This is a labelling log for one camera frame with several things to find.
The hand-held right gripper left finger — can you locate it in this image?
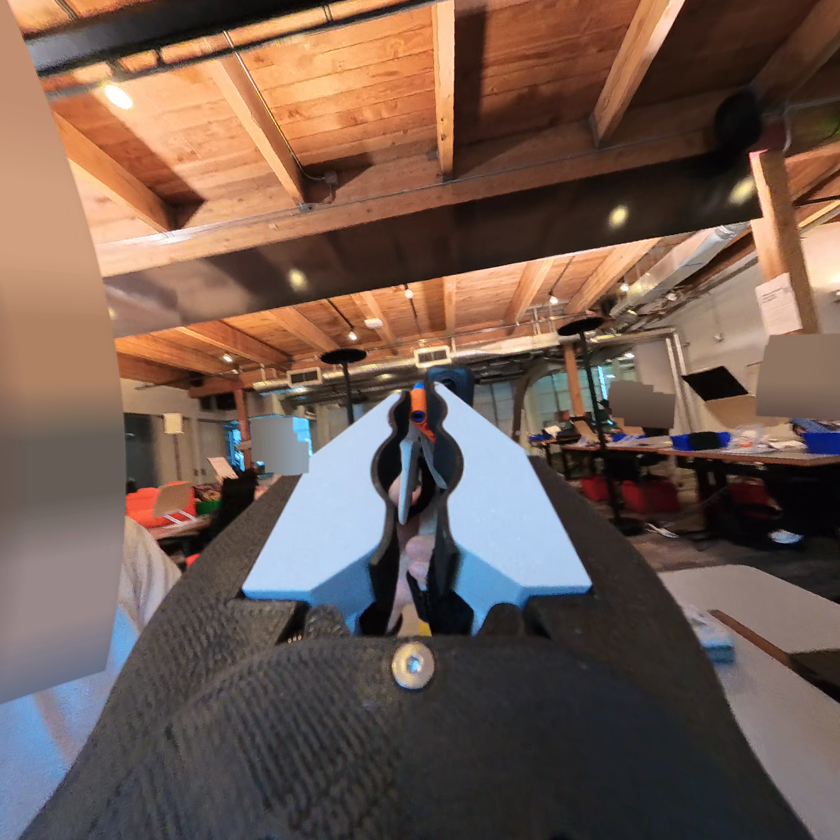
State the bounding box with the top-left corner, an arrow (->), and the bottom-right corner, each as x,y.
241,390 -> 404,635

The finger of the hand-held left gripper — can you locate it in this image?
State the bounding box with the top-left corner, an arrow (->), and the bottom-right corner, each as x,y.
395,435 -> 422,526
420,438 -> 450,492

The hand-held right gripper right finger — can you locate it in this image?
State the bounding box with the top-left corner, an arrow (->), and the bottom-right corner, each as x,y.
430,382 -> 593,634

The orange connector brick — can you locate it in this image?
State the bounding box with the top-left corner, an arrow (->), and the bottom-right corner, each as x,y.
408,388 -> 438,442

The person's left hand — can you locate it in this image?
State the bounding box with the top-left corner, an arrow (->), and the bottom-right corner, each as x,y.
384,472 -> 437,621

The black office chair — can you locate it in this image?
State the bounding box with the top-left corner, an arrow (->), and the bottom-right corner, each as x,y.
220,467 -> 263,532

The black light stand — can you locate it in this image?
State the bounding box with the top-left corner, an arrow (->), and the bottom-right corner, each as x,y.
319,348 -> 368,427

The black stand with round base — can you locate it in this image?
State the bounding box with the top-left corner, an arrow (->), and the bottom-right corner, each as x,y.
556,317 -> 647,538

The orange bin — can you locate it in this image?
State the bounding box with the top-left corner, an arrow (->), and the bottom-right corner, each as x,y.
126,484 -> 199,528

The long wooden work table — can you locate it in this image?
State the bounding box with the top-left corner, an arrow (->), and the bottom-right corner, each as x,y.
535,430 -> 840,519

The grey remote controller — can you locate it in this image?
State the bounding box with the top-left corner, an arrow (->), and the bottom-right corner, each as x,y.
682,602 -> 737,665

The black flag panel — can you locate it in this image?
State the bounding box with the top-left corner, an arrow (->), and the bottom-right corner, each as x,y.
681,365 -> 750,403

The white paper notice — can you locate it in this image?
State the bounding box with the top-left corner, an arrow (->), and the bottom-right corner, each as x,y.
753,274 -> 804,337

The silver ventilation duct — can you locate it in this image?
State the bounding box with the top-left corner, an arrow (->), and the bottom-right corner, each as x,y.
252,331 -> 578,398

